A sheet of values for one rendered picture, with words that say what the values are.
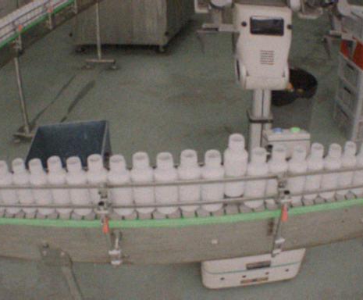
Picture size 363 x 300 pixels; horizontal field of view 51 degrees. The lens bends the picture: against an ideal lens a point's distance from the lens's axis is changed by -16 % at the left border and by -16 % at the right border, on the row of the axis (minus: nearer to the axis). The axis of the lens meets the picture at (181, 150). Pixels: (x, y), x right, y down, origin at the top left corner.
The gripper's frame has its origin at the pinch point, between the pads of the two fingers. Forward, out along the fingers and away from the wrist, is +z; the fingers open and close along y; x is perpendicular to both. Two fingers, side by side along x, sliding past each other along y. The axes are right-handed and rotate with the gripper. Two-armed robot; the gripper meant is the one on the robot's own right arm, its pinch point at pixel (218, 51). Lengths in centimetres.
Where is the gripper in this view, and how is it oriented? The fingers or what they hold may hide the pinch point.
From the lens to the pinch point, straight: 140.8
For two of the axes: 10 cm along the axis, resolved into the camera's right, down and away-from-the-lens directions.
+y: 10.0, -0.3, 0.2
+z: 0.3, 9.9, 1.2
